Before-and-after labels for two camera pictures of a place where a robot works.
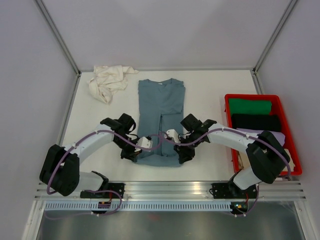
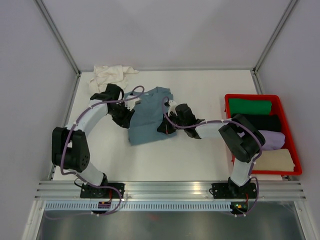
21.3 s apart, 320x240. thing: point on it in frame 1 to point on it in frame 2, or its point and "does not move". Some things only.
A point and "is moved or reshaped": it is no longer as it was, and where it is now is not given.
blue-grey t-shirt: x=160 y=109 is moved or reshaped
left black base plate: x=118 y=187 does not move
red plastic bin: x=277 y=108 does not move
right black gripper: x=185 y=155 to x=165 y=128
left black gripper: x=131 y=155 to x=125 y=122
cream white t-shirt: x=107 y=80 does not move
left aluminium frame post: x=57 y=36 does not move
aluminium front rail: x=185 y=190 does not move
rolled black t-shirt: x=256 y=121 does not move
